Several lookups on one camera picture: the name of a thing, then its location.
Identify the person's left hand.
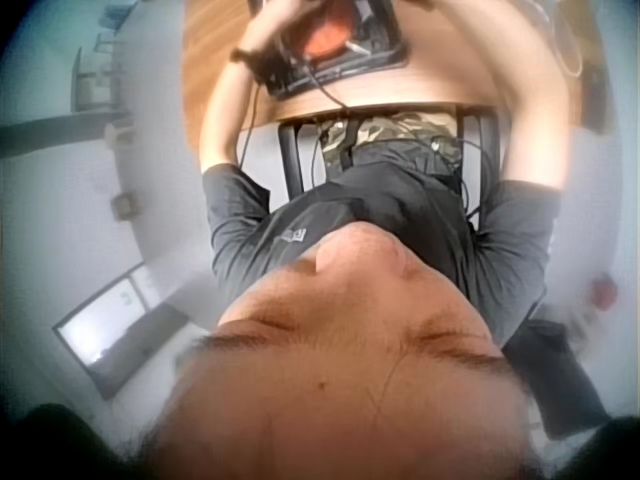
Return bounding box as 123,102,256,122
243,0,327,57

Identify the black wrist band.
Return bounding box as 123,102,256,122
230,46,267,67

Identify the orange round part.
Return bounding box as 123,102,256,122
299,0,362,59

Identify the black electronic device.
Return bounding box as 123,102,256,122
255,0,412,99

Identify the black metal table leg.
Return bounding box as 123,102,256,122
277,119,307,200
457,107,501,226

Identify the grey shelf unit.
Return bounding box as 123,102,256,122
71,33,127,112

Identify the small brown box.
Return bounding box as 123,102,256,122
110,193,138,221

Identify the black framed white panel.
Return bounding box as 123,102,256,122
52,262,177,401

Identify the small red object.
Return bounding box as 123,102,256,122
591,276,622,312

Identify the thin black cable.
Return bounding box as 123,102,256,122
299,59,352,112
236,64,261,169

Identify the white cable loop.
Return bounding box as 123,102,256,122
543,0,587,79

